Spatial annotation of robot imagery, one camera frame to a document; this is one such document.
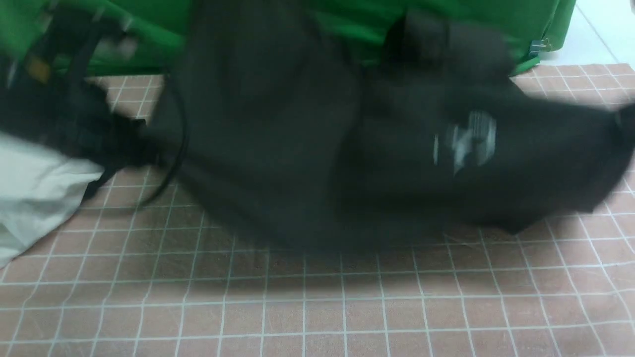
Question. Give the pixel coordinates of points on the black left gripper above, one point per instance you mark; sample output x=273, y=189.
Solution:
x=69, y=114

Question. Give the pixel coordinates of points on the dark gray long-sleeve shirt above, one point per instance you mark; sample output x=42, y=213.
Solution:
x=283, y=136

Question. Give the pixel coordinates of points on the white garment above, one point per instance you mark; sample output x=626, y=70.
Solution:
x=40, y=189

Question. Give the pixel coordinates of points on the green backdrop cloth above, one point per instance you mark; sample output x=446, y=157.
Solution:
x=525, y=24

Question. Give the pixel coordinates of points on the pink checkered tablecloth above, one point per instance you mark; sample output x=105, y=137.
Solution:
x=165, y=282

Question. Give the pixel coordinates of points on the blue binder clip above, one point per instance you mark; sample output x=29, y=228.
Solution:
x=538, y=47

